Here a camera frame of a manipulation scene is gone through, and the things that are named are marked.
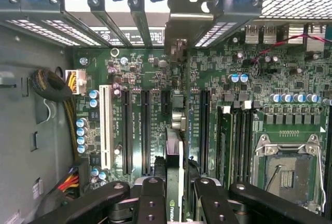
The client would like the long black expansion slot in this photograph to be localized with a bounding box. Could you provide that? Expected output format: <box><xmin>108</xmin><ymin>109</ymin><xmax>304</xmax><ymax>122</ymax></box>
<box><xmin>121</xmin><ymin>89</ymin><xmax>134</xmax><ymax>176</ymax></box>
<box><xmin>199</xmin><ymin>89</ymin><xmax>212</xmax><ymax>176</ymax></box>
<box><xmin>140</xmin><ymin>89</ymin><xmax>153</xmax><ymax>176</ymax></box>

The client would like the white expansion slot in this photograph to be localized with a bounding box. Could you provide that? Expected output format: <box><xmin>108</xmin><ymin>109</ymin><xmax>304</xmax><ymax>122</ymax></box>
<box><xmin>99</xmin><ymin>84</ymin><xmax>114</xmax><ymax>171</ymax></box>

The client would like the short black expansion slot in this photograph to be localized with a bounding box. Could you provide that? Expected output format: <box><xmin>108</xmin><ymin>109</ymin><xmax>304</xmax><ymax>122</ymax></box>
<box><xmin>160</xmin><ymin>89</ymin><xmax>173</xmax><ymax>116</ymax></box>

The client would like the metal expansion slot cover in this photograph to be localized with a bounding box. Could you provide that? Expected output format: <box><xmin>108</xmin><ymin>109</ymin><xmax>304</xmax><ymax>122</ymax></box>
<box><xmin>88</xmin><ymin>0</ymin><xmax>132</xmax><ymax>48</ymax></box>
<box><xmin>4</xmin><ymin>18</ymin><xmax>81</xmax><ymax>47</ymax></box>
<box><xmin>128</xmin><ymin>0</ymin><xmax>154</xmax><ymax>49</ymax></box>

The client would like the socket locking lever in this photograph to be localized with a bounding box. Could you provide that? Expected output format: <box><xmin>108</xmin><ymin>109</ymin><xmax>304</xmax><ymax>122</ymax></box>
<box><xmin>264</xmin><ymin>164</ymin><xmax>283</xmax><ymax>192</ymax></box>

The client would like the CPU socket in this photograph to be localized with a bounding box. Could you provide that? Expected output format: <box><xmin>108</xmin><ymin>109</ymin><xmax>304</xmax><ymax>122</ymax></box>
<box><xmin>252</xmin><ymin>131</ymin><xmax>328</xmax><ymax>215</ymax></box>

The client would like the green motherboard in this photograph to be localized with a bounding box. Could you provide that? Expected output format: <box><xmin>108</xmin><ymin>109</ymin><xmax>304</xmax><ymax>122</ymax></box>
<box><xmin>72</xmin><ymin>34</ymin><xmax>332</xmax><ymax>215</ymax></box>

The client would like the white power connector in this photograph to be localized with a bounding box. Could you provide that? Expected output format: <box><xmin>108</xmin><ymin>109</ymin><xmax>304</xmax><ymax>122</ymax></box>
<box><xmin>64</xmin><ymin>69</ymin><xmax>88</xmax><ymax>95</ymax></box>

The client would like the grey power supply unit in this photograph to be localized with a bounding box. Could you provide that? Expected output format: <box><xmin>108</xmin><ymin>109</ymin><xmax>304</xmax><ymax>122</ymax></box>
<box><xmin>0</xmin><ymin>24</ymin><xmax>76</xmax><ymax>224</ymax></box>

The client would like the open black PC case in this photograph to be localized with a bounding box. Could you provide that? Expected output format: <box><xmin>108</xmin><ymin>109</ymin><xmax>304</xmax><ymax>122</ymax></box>
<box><xmin>0</xmin><ymin>0</ymin><xmax>332</xmax><ymax>224</ymax></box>

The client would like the red yellow orange wire bundle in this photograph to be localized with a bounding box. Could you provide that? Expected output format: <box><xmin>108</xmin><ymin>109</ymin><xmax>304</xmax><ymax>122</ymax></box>
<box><xmin>58</xmin><ymin>166</ymin><xmax>80</xmax><ymax>197</ymax></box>

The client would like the black yellow power cable bundle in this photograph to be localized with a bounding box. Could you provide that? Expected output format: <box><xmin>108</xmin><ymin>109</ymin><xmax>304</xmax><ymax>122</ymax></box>
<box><xmin>29</xmin><ymin>68</ymin><xmax>80</xmax><ymax>163</ymax></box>

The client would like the red black twisted wire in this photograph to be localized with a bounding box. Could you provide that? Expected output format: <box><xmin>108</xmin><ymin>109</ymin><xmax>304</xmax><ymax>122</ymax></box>
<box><xmin>251</xmin><ymin>33</ymin><xmax>332</xmax><ymax>62</ymax></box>

